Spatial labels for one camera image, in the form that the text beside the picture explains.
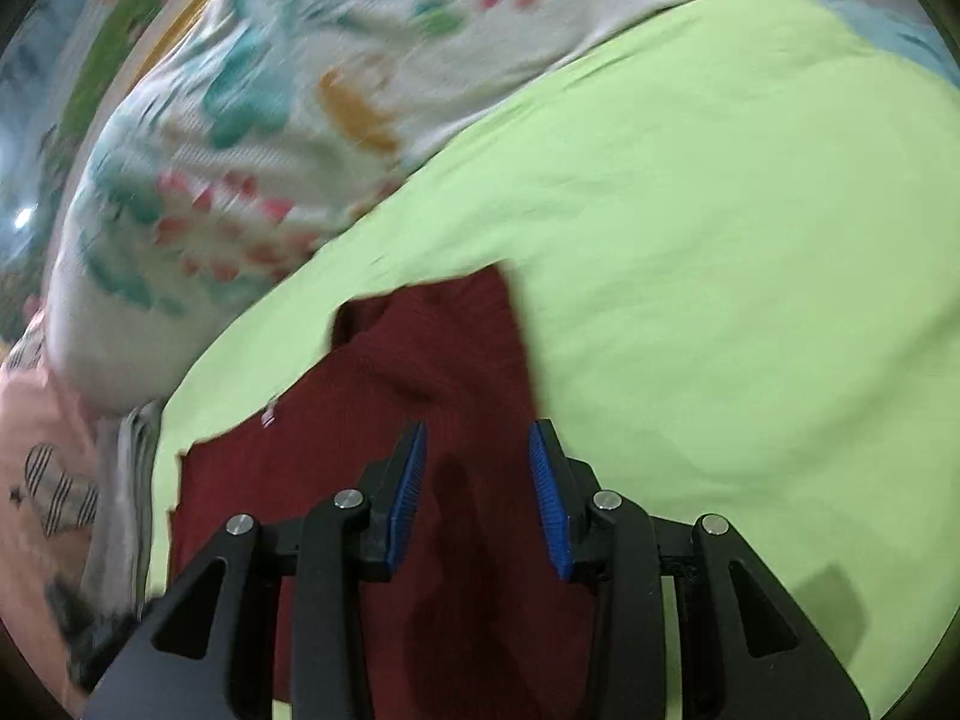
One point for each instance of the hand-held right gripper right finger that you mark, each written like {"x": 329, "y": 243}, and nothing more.
{"x": 547, "y": 510}

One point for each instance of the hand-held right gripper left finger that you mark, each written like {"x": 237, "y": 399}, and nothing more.
{"x": 405, "y": 502}

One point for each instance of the dark red hooded knit sweater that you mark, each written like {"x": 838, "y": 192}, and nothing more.
{"x": 450, "y": 360}

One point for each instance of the grey folded pants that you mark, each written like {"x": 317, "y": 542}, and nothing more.
{"x": 127, "y": 465}

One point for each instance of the light green bed sheet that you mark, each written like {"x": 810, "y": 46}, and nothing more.
{"x": 712, "y": 240}

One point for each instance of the white floral quilt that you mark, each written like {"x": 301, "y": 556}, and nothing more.
{"x": 300, "y": 90}

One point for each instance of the framed landscape picture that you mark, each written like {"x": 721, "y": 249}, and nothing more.
{"x": 112, "y": 37}

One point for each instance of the light blue cloth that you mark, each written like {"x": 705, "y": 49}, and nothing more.
{"x": 900, "y": 37}

